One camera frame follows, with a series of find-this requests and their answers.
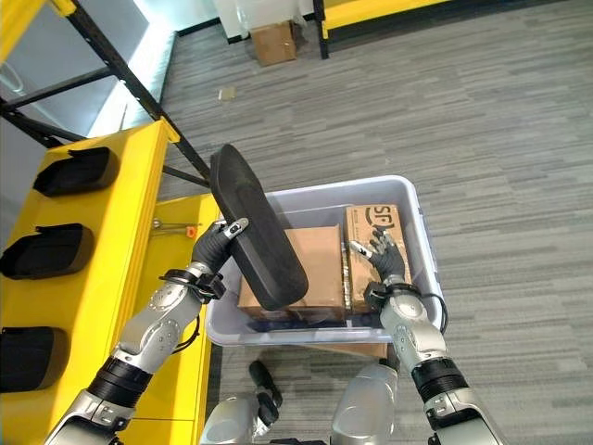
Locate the robot dark foot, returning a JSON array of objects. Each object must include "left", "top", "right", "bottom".
[{"left": 248, "top": 361, "right": 284, "bottom": 426}]

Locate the cardboard box under plastic box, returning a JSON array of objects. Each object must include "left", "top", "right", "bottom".
[{"left": 309, "top": 341, "right": 389, "bottom": 360}]

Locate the long black sole-shaped part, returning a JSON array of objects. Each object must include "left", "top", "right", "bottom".
[{"left": 209, "top": 143, "right": 310, "bottom": 312}]

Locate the brown cardboard box on floor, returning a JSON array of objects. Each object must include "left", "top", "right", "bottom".
[{"left": 250, "top": 19, "right": 298, "bottom": 68}]

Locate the translucent plastic storage box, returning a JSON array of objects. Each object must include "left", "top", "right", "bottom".
[{"left": 205, "top": 174, "right": 445, "bottom": 348}]

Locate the printed brown cardboard box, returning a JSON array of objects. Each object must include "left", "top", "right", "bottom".
[{"left": 343, "top": 202, "right": 413, "bottom": 312}]

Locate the yellow metal shelf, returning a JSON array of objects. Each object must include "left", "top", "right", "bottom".
[{"left": 0, "top": 121, "right": 222, "bottom": 445}]

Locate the black shelf frame post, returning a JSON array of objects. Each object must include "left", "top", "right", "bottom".
[{"left": 0, "top": 0, "right": 213, "bottom": 188}]

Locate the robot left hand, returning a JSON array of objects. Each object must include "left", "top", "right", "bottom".
[{"left": 191, "top": 218, "right": 250, "bottom": 279}]

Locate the robot silver left leg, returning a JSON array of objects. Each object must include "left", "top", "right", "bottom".
[{"left": 199, "top": 394, "right": 270, "bottom": 445}]

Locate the plain brown cardboard box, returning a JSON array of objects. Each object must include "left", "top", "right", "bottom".
[{"left": 237, "top": 223, "right": 347, "bottom": 312}]

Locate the yellow shelf with black leg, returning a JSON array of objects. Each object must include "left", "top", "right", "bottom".
[{"left": 311, "top": 0, "right": 464, "bottom": 60}]

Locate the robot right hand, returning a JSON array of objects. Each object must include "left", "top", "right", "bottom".
[{"left": 347, "top": 226, "right": 413, "bottom": 285}]

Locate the silver wrench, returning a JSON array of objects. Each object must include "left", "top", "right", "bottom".
[{"left": 151, "top": 218, "right": 203, "bottom": 235}]

